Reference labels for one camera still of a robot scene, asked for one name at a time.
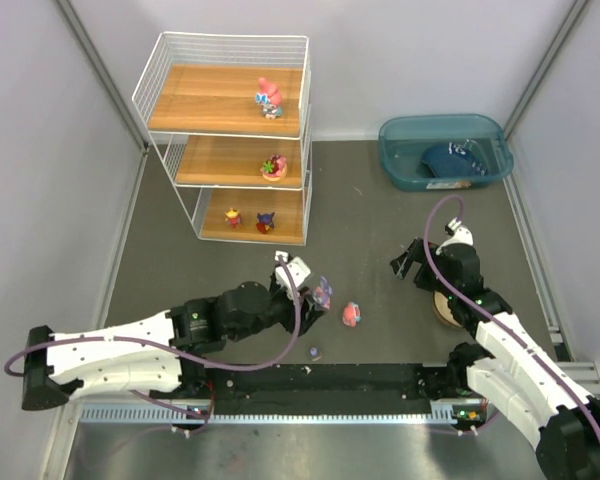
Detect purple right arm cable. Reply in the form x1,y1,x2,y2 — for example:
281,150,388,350
423,193,600,480

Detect pink bunny toy on shelf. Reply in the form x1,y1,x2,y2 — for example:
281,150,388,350
255,77,283,119

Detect blue caped toy figure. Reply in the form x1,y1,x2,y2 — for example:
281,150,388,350
256,212,275,234

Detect wooden round block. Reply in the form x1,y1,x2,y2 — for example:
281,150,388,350
433,292,462,329

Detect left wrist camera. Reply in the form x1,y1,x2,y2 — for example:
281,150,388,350
273,250,312,300

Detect teal plastic bin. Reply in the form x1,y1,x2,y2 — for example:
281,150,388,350
378,114,514,192

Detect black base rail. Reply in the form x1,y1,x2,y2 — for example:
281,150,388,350
208,363,461,416

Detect yellow red toy figure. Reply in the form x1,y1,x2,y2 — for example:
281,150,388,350
225,208,242,229

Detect white wire wooden shelf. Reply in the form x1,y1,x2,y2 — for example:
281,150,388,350
132,31,312,245

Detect pink bear strawberry toy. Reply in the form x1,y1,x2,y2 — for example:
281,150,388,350
260,154,288,182

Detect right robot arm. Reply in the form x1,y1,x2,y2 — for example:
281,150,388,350
390,238,600,479

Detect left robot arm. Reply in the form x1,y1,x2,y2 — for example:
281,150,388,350
21,282,333,411

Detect purple bunny donut toy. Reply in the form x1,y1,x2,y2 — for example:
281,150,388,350
311,276,333,310

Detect blue cap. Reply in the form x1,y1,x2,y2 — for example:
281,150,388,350
421,142,488,178

